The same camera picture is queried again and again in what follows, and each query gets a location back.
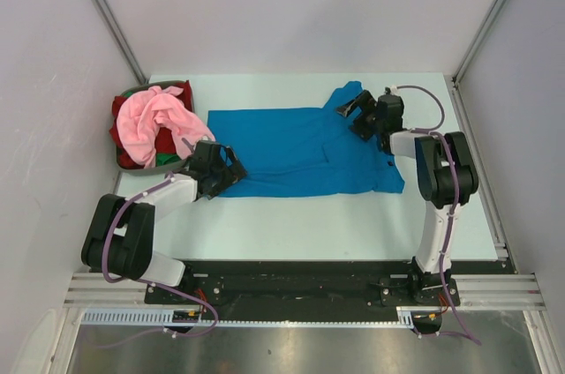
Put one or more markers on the white cable duct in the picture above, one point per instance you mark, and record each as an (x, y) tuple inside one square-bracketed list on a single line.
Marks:
[(398, 317)]

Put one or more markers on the red t shirt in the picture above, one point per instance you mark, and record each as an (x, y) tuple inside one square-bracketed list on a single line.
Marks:
[(165, 142)]

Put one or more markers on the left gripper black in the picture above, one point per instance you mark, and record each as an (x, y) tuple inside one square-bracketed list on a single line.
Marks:
[(233, 173)]

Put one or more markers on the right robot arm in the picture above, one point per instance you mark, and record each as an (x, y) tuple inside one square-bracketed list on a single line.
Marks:
[(446, 173)]

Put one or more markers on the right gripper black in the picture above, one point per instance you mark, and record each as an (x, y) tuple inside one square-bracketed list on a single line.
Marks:
[(365, 100)]

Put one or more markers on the grey plastic basket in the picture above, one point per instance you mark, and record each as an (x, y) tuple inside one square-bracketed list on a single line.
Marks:
[(132, 170)]

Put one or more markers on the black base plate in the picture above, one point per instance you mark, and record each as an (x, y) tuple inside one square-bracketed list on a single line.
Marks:
[(224, 288)]

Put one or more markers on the blue t shirt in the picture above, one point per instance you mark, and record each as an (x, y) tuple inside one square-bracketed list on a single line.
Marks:
[(303, 152)]

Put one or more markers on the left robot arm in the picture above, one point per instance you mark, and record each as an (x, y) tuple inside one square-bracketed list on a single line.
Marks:
[(120, 239)]

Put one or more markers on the pink t shirt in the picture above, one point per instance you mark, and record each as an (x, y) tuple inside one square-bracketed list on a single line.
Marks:
[(191, 130)]

